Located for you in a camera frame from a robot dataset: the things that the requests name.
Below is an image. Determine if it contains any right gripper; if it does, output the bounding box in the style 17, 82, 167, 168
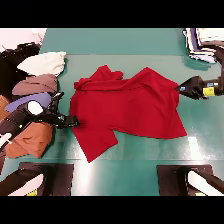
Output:
177, 75, 210, 101

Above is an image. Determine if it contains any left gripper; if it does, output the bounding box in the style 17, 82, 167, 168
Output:
49, 113, 81, 130

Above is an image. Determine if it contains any red T-shirt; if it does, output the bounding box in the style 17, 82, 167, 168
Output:
69, 64, 188, 164

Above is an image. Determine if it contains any orange-brown garment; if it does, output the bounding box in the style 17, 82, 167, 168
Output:
4, 121, 56, 160

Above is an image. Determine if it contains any heap of clothes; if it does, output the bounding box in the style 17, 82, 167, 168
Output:
182, 27, 224, 65

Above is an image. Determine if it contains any mauve garment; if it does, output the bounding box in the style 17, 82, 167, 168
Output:
11, 73, 60, 98

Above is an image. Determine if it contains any blue garment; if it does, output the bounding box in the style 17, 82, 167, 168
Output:
4, 92, 53, 114

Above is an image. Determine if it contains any white garment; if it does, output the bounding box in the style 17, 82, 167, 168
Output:
16, 51, 68, 78

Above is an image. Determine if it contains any black garment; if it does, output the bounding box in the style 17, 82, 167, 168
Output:
0, 42, 42, 102

